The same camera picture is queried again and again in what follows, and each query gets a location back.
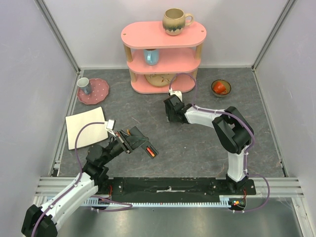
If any beige ceramic mug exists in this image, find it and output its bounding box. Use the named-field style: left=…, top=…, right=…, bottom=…
left=162, top=8, right=194, bottom=36

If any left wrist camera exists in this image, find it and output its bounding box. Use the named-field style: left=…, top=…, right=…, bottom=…
left=105, top=119, right=116, bottom=137

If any orange cup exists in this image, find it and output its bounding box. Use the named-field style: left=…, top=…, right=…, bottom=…
left=212, top=81, right=228, bottom=95

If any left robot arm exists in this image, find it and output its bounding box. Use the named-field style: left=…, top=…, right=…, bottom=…
left=21, top=127, right=151, bottom=237

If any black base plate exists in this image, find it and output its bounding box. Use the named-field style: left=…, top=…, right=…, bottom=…
left=97, top=177, right=256, bottom=202

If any grey white mug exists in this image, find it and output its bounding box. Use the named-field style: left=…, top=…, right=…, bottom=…
left=77, top=78, right=92, bottom=95

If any red orange battery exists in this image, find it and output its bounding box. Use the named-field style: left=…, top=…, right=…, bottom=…
left=146, top=147, right=156, bottom=158

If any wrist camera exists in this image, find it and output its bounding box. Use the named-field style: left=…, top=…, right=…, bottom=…
left=105, top=119, right=116, bottom=137
left=168, top=88, right=183, bottom=101

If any brown patterned bowl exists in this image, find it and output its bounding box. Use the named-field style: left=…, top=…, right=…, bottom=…
left=211, top=79, right=232, bottom=98

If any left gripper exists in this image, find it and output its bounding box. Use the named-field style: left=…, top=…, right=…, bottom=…
left=101, top=129, right=149, bottom=164

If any white cable duct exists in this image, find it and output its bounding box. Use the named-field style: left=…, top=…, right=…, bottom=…
left=45, top=194, right=264, bottom=207

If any pink dotted plate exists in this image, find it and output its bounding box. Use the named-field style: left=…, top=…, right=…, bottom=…
left=77, top=78, right=110, bottom=105

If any pink three-tier shelf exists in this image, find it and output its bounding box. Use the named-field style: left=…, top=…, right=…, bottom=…
left=121, top=21, right=206, bottom=94

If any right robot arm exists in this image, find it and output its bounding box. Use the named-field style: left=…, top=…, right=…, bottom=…
left=164, top=95, right=254, bottom=195

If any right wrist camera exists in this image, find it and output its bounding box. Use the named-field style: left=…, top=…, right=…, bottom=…
left=168, top=88, right=183, bottom=101

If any beige floral plate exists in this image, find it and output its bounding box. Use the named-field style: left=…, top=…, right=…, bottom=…
left=145, top=74, right=176, bottom=87

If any black remote control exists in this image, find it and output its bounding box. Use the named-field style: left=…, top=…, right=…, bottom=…
left=128, top=126, right=158, bottom=159

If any light blue mug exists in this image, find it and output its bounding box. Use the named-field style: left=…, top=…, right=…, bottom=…
left=143, top=49, right=159, bottom=66

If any cream square plate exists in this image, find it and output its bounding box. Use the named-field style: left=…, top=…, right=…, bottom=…
left=65, top=107, right=108, bottom=150

